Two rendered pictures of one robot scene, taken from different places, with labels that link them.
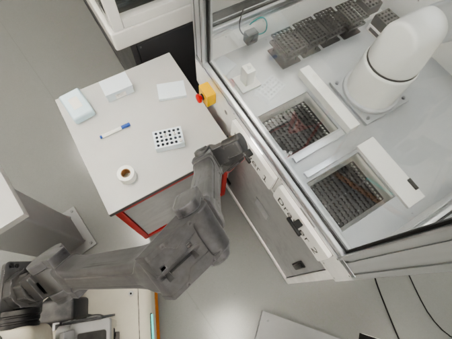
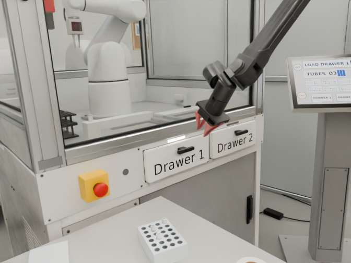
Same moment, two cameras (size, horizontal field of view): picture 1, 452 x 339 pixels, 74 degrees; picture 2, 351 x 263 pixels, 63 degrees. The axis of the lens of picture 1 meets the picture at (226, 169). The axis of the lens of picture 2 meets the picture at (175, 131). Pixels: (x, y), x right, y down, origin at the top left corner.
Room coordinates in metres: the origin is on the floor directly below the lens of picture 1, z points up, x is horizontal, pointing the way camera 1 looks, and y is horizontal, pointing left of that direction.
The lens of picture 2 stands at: (0.57, 0.87, 1.21)
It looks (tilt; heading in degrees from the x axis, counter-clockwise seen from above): 14 degrees down; 267
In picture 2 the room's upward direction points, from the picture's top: 3 degrees counter-clockwise
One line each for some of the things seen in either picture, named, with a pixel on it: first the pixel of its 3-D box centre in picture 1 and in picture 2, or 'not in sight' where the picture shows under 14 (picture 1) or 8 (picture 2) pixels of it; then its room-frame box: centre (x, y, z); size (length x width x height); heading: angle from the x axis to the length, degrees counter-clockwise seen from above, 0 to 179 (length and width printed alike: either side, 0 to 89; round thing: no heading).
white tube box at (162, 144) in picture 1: (169, 139); (161, 241); (0.59, 0.26, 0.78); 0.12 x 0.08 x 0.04; 111
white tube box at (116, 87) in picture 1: (116, 87); not in sight; (0.82, 0.54, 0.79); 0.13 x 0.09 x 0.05; 126
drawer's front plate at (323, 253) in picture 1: (300, 222); (234, 138); (0.26, -0.29, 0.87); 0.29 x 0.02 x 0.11; 37
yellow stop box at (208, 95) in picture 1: (206, 94); (94, 186); (0.77, 0.12, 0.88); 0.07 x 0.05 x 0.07; 37
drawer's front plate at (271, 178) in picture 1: (252, 154); (178, 156); (0.51, -0.10, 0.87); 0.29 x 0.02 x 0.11; 37
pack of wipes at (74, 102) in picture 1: (77, 105); not in sight; (0.70, 0.69, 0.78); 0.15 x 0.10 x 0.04; 43
